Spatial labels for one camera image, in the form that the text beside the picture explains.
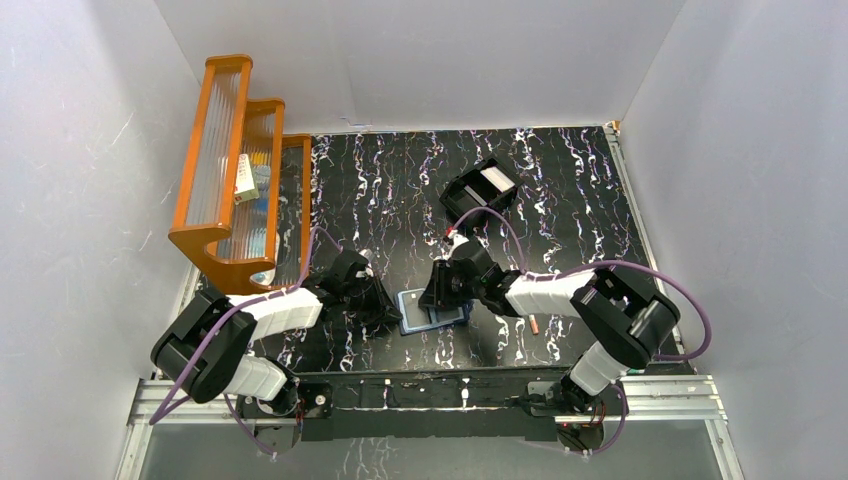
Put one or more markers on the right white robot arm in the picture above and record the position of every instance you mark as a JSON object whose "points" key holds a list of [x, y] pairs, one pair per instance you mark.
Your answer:
{"points": [[628, 316]]}

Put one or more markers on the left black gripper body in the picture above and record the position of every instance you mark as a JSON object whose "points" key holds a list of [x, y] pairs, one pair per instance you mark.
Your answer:
{"points": [[370, 299]]}

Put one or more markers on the orange wooden rack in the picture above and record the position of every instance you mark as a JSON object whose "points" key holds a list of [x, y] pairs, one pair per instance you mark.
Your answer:
{"points": [[260, 245]]}

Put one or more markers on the black card box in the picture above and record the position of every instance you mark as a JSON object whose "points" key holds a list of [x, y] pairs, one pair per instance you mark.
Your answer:
{"points": [[471, 189]]}

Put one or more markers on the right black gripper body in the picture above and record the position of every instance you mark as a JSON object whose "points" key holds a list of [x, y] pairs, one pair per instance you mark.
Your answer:
{"points": [[462, 290]]}

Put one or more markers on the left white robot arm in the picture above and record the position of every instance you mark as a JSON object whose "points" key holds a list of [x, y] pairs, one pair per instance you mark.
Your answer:
{"points": [[205, 347]]}

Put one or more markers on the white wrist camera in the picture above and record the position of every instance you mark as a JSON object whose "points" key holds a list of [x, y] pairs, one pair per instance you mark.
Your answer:
{"points": [[453, 238], [369, 256]]}

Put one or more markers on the white card stack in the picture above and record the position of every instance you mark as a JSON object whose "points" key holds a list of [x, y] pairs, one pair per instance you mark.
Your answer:
{"points": [[500, 180]]}

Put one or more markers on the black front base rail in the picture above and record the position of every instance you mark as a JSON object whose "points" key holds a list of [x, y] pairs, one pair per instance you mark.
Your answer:
{"points": [[529, 403]]}

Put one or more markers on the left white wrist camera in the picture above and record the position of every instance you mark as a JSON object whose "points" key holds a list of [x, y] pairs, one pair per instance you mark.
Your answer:
{"points": [[369, 256]]}

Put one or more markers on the blue leather card holder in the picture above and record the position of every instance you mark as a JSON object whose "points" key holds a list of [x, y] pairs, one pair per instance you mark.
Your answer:
{"points": [[447, 317]]}

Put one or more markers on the white red small box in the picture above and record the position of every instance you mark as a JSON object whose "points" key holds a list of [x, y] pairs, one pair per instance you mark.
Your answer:
{"points": [[245, 187]]}

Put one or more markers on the white orange pen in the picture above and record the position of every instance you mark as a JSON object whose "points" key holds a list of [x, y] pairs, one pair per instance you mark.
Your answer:
{"points": [[533, 325]]}

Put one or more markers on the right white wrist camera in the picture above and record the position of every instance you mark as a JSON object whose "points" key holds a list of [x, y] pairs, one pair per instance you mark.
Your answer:
{"points": [[453, 238]]}

